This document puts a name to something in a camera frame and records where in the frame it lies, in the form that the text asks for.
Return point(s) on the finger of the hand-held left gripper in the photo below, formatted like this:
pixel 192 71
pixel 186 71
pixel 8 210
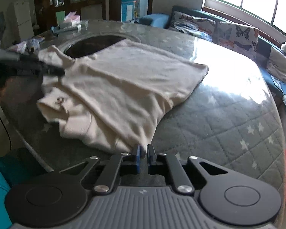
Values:
pixel 53 71

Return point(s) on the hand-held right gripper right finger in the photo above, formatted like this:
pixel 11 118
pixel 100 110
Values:
pixel 151 159

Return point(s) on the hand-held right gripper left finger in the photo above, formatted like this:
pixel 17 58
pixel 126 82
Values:
pixel 138 158

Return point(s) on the cream sweatshirt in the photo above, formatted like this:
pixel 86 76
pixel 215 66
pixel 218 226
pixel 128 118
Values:
pixel 133 81

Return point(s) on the white plastic bag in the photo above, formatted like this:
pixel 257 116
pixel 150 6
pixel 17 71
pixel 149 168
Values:
pixel 16 46

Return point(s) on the round black induction cooktop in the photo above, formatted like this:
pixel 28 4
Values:
pixel 90 44

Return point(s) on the white refrigerator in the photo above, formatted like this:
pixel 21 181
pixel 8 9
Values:
pixel 22 16

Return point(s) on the pink and white tissue box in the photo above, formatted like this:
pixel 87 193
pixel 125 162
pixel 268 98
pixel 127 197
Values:
pixel 72 20

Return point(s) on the clear plastic box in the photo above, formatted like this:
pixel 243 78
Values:
pixel 84 23

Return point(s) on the grey quilted star table cover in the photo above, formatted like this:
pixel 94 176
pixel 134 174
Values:
pixel 216 128

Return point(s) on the dark wooden cabinet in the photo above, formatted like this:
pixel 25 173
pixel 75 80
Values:
pixel 90 7

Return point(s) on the blue armrest cover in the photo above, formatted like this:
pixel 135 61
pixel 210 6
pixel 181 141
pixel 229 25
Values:
pixel 155 20

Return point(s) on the person's teal clothing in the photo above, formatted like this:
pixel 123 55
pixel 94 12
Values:
pixel 0 190

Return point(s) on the butterfly print cushion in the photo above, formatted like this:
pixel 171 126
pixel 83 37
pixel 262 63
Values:
pixel 238 37
pixel 193 25

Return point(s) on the blue bed sheet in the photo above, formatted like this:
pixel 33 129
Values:
pixel 280 85

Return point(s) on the dark teal sofa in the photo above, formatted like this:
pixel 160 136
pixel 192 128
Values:
pixel 262 45

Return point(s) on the grey cushion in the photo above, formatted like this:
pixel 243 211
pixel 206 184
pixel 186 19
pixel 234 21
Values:
pixel 281 64

